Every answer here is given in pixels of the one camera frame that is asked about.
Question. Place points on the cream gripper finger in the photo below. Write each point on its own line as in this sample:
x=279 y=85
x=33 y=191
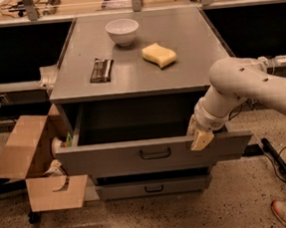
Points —
x=201 y=139
x=191 y=126

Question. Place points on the white cup in box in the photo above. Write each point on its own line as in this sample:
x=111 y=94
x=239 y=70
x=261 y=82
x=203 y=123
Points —
x=56 y=143

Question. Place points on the dark snack bar wrapper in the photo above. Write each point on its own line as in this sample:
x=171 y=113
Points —
x=101 y=71

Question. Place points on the grey top drawer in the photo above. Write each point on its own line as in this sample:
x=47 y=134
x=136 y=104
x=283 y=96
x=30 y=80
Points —
x=139 y=135

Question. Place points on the cardboard box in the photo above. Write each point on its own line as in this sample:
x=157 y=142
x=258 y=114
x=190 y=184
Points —
x=27 y=155

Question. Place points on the yellow sponge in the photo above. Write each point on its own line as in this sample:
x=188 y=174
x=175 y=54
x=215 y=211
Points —
x=162 y=56

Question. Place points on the black power adapter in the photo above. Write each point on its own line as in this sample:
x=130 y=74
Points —
x=252 y=150

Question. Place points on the grey drawer cabinet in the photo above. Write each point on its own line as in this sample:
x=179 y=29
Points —
x=182 y=30

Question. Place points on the grey drawer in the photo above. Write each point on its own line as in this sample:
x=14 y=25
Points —
x=153 y=187
x=139 y=135

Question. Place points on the grey bottom drawer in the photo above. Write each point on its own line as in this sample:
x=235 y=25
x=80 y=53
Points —
x=153 y=187

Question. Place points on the white bowl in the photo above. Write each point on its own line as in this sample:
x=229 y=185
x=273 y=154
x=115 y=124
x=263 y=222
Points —
x=122 y=31

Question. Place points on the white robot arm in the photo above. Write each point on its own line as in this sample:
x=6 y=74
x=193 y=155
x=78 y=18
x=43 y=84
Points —
x=232 y=82

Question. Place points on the black bar on floor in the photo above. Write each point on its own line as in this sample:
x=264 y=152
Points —
x=268 y=147

